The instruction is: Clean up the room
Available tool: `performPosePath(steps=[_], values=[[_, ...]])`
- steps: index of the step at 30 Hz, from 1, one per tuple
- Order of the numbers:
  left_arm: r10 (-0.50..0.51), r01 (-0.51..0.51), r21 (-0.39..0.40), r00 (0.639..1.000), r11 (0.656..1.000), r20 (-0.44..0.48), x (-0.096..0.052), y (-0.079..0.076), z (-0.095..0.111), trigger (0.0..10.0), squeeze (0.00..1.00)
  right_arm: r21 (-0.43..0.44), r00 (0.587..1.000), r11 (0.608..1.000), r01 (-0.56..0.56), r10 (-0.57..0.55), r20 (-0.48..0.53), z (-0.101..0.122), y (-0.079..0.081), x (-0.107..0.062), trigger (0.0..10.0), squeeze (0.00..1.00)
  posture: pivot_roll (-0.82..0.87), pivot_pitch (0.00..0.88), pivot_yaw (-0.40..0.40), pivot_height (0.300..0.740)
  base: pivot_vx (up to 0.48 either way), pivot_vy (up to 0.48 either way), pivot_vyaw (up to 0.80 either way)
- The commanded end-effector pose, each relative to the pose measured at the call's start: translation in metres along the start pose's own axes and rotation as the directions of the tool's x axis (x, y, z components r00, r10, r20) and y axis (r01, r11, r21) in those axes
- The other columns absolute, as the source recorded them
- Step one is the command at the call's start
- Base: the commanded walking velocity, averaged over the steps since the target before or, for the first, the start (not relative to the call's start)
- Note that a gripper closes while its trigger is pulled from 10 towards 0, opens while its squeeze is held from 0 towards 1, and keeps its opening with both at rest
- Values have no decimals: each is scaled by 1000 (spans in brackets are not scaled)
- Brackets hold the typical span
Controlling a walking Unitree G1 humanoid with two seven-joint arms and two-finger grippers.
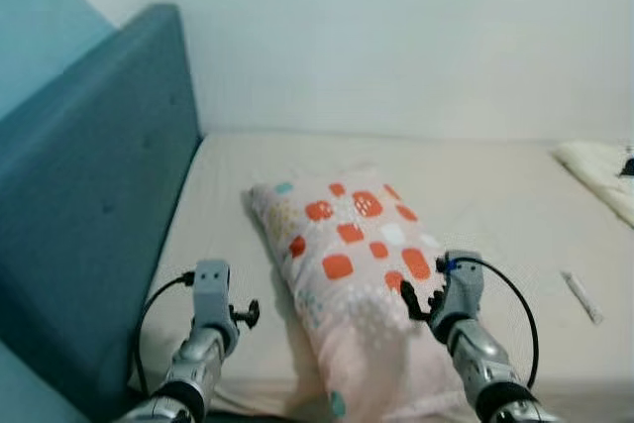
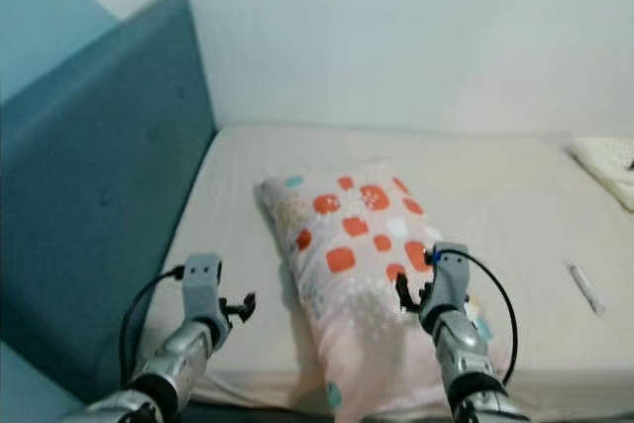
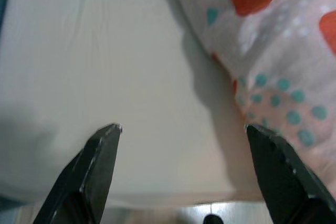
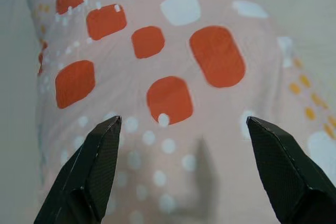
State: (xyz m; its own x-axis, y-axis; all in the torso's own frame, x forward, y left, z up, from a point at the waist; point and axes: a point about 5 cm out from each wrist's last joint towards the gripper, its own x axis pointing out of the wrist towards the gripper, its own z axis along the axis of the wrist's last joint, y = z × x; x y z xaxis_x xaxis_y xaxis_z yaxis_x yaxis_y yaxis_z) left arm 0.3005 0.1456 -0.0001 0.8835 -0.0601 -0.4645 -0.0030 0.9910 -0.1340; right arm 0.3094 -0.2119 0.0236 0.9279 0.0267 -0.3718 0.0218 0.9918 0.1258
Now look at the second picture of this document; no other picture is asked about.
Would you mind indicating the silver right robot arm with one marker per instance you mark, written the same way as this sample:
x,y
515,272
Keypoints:
x,y
471,359

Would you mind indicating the cream cartoon print blanket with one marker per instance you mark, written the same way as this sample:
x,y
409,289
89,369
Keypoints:
x,y
609,165

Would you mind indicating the small white tube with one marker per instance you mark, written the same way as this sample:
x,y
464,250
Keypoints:
x,y
585,289

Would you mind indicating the cream sheeted mattress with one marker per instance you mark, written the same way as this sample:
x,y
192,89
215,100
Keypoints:
x,y
495,195

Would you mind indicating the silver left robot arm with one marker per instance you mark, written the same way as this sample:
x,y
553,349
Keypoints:
x,y
168,369

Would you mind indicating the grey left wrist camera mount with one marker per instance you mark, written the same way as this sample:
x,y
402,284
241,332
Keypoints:
x,y
200,282

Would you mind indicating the pink pillow with orange patches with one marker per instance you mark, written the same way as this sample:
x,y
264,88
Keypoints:
x,y
357,264

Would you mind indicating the teal upholstered bed frame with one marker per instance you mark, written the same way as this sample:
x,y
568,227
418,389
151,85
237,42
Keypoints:
x,y
99,185

